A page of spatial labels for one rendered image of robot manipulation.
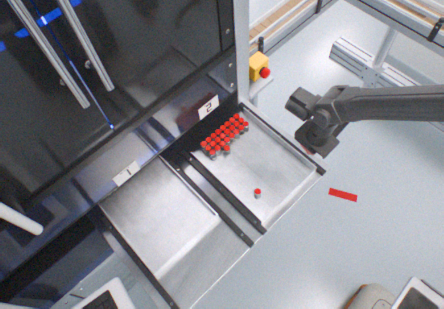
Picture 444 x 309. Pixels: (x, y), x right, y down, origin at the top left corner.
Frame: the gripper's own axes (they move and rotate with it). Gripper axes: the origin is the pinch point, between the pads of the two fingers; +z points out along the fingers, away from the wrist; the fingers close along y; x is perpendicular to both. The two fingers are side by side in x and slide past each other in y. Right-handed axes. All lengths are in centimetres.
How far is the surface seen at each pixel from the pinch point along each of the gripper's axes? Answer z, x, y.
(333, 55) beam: 64, -85, 38
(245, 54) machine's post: -1.7, -10.7, 36.1
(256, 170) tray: 22.1, 7.8, 11.8
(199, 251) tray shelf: 21.8, 39.7, 5.3
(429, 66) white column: 93, -143, 1
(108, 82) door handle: -34, 34, 33
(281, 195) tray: 21.3, 8.4, -0.4
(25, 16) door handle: -55, 40, 34
